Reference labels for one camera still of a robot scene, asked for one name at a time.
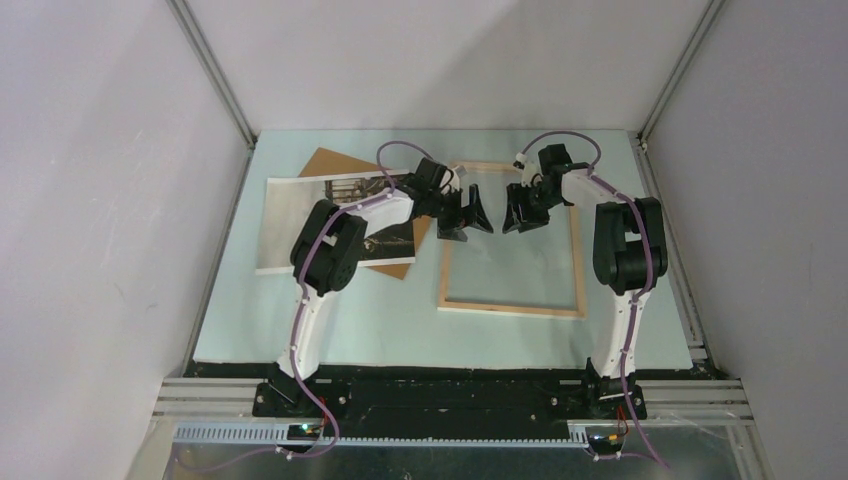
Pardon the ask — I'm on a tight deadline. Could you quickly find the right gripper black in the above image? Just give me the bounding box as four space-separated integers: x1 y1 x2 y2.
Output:
503 182 562 233

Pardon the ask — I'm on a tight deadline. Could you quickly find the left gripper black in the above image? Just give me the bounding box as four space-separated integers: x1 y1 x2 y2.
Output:
425 184 491 242

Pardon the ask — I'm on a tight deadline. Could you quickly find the white wooden picture frame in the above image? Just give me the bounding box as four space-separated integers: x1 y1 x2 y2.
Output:
437 161 588 320

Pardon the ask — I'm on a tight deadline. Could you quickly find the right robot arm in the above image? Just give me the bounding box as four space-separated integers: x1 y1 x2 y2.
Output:
502 144 668 418

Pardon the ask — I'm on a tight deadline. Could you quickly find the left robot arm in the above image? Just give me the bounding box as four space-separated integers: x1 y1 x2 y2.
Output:
268 158 493 417

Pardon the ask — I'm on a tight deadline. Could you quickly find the black and white photo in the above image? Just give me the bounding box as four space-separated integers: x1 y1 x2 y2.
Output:
255 171 415 275

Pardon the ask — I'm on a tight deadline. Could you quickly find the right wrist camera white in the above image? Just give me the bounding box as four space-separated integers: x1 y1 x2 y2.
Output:
513 152 539 187

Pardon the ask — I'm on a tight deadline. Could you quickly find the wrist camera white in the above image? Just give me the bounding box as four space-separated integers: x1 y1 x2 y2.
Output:
445 165 466 193
513 152 539 187

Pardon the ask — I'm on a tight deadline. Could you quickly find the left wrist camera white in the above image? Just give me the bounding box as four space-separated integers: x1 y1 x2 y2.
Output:
445 165 466 193

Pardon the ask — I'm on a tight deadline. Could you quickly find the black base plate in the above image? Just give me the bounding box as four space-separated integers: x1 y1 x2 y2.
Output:
252 365 647 440

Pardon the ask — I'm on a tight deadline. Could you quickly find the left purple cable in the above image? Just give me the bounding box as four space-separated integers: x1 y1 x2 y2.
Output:
288 140 432 461

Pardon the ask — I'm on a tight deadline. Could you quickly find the white cable duct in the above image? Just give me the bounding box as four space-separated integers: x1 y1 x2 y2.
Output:
173 421 589 449

